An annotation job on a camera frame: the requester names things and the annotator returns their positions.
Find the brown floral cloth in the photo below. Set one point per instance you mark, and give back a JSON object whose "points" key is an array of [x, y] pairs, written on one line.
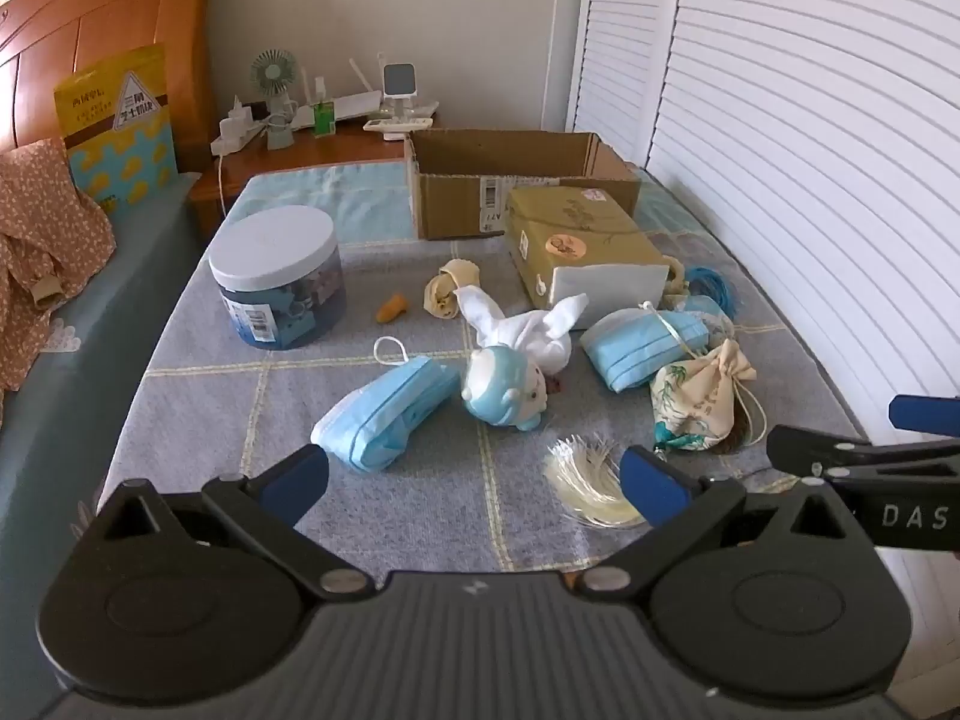
{"points": [[45, 240]]}

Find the narrow white louvered door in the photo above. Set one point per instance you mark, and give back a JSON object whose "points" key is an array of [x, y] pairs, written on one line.
{"points": [[622, 37]]}

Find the white router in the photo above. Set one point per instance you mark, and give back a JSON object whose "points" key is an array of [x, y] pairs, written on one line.
{"points": [[352, 105]]}

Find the white phone stand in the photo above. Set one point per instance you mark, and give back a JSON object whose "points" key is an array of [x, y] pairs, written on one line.
{"points": [[397, 80]]}

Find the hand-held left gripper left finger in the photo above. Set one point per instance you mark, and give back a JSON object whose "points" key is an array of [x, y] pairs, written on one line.
{"points": [[296, 476]]}

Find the wide white louvered door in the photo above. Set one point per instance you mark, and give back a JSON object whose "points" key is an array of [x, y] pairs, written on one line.
{"points": [[825, 165]]}

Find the blue plush doll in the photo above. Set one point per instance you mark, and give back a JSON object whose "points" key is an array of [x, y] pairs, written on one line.
{"points": [[495, 382]]}

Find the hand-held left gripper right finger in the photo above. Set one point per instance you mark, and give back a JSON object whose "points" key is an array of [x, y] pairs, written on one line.
{"points": [[652, 487]]}

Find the brown cardboard box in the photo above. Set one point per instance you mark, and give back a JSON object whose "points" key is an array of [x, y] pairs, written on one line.
{"points": [[450, 202]]}

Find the cream yellow cloth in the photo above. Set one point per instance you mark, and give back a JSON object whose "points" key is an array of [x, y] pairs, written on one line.
{"points": [[450, 289]]}

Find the white bunny cloth toy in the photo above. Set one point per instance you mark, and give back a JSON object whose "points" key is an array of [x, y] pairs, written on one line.
{"points": [[525, 334]]}

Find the clear jar with white lid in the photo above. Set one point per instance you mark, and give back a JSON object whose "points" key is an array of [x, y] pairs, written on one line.
{"points": [[274, 247]]}

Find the wooden nightstand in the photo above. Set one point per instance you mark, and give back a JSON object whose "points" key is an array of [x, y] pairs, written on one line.
{"points": [[300, 154]]}

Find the cream printed sachet pouch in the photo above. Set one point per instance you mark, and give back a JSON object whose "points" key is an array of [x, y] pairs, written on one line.
{"points": [[697, 397]]}

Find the long white remote control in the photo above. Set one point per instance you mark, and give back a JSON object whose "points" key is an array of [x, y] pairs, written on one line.
{"points": [[397, 124]]}

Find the grey blue bed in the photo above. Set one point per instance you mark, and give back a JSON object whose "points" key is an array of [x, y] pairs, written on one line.
{"points": [[135, 262]]}

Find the white power strip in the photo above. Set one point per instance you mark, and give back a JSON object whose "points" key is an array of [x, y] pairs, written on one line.
{"points": [[232, 136]]}

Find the wooden headboard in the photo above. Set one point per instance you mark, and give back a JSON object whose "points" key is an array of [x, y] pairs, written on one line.
{"points": [[112, 15]]}

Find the green bottle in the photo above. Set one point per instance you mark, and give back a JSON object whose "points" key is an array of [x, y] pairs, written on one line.
{"points": [[324, 116]]}

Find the cream scrunchie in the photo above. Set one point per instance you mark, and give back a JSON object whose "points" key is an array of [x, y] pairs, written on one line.
{"points": [[677, 286]]}

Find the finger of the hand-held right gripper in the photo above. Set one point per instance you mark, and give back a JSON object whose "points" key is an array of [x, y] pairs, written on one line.
{"points": [[795, 446], [926, 415]]}

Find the olive yellow tissue pack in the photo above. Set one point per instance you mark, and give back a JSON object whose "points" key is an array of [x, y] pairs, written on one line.
{"points": [[577, 240]]}

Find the yellow and blue packet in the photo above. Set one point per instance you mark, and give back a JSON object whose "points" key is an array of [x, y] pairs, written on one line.
{"points": [[120, 142]]}

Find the small orange object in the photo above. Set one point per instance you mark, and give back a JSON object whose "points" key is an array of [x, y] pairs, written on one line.
{"points": [[391, 309]]}

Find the blue face mask stack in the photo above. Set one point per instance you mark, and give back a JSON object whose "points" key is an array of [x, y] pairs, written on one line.
{"points": [[382, 412], [637, 349]]}

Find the small green desk fan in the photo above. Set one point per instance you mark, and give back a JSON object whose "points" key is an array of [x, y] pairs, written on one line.
{"points": [[274, 71]]}

